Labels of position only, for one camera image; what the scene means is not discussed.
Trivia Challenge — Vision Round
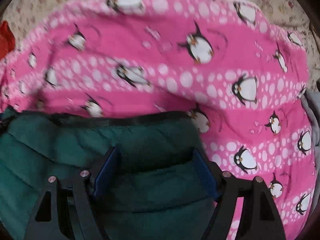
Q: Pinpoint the pink penguin fleece blanket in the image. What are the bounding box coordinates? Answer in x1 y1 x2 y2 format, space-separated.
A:
1 0 316 239

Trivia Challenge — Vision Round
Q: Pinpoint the red ruffled pillow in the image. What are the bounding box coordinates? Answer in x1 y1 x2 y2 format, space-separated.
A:
0 21 15 59

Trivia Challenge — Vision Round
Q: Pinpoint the grey fleece garment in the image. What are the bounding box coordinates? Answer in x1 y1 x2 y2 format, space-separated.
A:
301 89 320 168

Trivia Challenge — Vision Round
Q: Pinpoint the dark green puffer jacket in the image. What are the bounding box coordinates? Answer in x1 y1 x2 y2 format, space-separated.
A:
1 107 214 239

